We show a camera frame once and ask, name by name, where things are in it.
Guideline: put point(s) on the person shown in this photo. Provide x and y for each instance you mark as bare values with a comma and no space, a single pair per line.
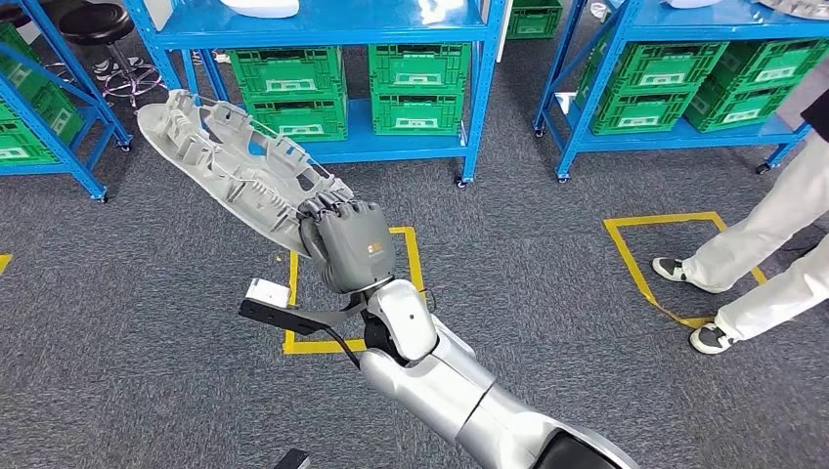
777,213
116,65

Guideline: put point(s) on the blue steel shelf rack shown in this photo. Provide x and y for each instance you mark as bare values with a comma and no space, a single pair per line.
324,26
91,181
680,26

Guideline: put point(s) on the black round stool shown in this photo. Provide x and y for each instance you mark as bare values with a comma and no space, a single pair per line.
97,22

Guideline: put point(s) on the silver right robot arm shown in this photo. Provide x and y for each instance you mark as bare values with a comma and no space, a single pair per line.
453,395

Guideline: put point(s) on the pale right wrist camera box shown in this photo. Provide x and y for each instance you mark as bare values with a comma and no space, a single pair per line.
267,292

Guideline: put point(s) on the white plastic moulded part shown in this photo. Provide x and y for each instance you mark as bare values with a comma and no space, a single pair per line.
693,2
259,6

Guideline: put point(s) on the white cabinet panel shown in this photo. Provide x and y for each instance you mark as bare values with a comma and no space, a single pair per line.
158,5

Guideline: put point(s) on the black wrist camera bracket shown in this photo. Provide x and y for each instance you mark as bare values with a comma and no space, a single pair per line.
285,318

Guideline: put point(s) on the grey wheel hubcap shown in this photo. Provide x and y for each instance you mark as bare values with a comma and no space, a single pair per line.
214,155
796,6

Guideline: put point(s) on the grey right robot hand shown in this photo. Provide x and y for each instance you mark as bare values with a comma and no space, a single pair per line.
353,246

